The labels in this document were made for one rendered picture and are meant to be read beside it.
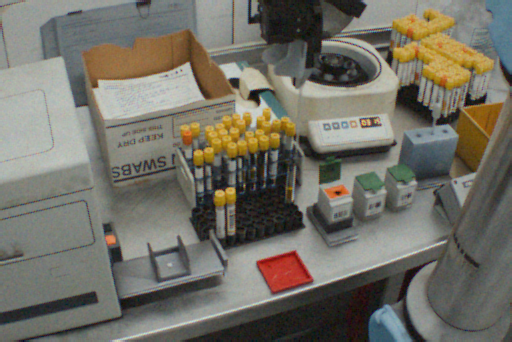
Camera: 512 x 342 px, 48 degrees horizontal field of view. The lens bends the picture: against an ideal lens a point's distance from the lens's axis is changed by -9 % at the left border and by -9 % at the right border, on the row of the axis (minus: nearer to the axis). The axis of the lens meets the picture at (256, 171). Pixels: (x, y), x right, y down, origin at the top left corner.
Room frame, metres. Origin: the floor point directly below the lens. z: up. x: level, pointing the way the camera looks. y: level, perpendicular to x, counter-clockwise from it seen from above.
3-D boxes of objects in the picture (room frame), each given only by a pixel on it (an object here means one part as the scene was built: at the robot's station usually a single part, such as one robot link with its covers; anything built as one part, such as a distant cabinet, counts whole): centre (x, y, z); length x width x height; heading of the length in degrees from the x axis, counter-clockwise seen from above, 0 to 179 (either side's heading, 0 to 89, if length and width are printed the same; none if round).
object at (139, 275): (0.61, 0.14, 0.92); 0.21 x 0.07 x 0.05; 113
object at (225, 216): (0.76, 0.01, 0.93); 0.17 x 0.09 x 0.11; 114
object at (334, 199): (0.76, -0.13, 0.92); 0.05 x 0.04 x 0.06; 23
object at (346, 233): (0.76, -0.13, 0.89); 0.09 x 0.05 x 0.04; 23
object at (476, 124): (0.95, -0.48, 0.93); 0.13 x 0.13 x 0.10; 19
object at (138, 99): (1.01, 0.20, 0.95); 0.29 x 0.25 x 0.15; 23
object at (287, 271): (0.65, -0.05, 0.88); 0.07 x 0.07 x 0.01; 23
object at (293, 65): (0.77, -0.05, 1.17); 0.06 x 0.03 x 0.09; 114
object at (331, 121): (1.09, -0.16, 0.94); 0.30 x 0.24 x 0.12; 14
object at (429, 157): (0.90, -0.32, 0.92); 0.10 x 0.07 x 0.10; 108
